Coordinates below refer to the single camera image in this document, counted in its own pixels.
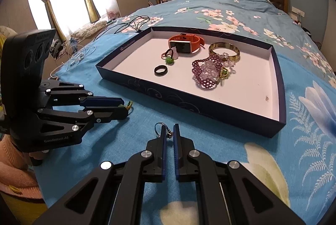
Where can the white wall socket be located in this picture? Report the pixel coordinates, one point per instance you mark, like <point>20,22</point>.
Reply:
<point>298,11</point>

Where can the person's yellow clothing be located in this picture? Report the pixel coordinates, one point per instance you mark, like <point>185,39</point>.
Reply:
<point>18,206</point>

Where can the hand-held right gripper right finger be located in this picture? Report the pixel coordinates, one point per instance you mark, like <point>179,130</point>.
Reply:
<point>176,156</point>

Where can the orange smartwatch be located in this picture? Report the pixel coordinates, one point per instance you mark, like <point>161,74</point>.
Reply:
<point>181,45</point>

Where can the person's left hand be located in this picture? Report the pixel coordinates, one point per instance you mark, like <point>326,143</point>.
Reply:
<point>46,154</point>

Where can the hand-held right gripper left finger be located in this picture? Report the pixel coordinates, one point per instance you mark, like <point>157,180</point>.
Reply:
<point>163,156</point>

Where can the green yellow bangle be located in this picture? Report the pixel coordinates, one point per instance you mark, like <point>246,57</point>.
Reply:
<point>218,44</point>

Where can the light blue printed blanket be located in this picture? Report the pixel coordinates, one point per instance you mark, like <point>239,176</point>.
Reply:
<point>131,141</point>

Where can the blue floral duvet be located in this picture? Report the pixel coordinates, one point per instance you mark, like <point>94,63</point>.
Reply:
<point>223,2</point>

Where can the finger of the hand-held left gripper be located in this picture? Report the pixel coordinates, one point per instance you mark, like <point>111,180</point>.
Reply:
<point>105,102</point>
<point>110,113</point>

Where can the dark blue cardboard tray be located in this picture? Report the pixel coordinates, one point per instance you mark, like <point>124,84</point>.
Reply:
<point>236,99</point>

